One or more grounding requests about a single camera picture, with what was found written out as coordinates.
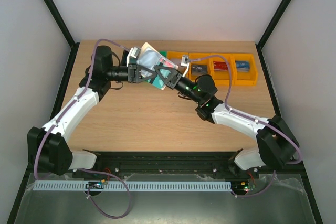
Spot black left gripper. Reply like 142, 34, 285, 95
106, 63, 156, 83

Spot teal black-stripe credit card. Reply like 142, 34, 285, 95
147, 65, 174, 90

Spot blue cards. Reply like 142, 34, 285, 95
136, 44, 164, 70

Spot beige leather card holder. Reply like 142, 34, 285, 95
136, 42, 178, 90

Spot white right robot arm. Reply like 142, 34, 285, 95
154, 66, 302, 178

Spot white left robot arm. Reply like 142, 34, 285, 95
27, 43, 163, 179

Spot grey cards in bin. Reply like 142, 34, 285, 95
191, 64, 208, 76

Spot red card in bin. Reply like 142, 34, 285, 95
213, 61, 228, 71

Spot blue card in bin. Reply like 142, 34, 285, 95
235, 61, 250, 72

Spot yellow storage bin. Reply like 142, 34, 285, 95
188, 52, 213, 82
167, 51, 189, 73
210, 53, 235, 86
232, 54, 258, 86

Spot green storage bin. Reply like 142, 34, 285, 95
159, 51, 168, 59

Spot black storage bin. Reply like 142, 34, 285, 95
121, 50, 129, 66

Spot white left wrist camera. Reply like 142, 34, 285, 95
126, 47, 141, 66

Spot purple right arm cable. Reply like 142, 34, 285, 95
185, 55, 303, 164

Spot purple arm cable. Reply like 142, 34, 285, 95
34, 38, 132, 182
185, 55, 303, 164

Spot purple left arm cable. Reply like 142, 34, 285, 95
34, 38, 132, 182

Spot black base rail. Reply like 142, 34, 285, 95
56, 151, 274, 183

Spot white slotted cable duct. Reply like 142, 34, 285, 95
32, 180, 231, 192

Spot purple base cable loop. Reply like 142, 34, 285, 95
86, 173, 132, 219

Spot black frame post left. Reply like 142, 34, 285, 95
27, 0, 79, 50

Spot black frame post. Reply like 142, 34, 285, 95
256, 0, 292, 50
27, 0, 79, 50

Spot black frame post right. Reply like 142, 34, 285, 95
256, 0, 292, 50

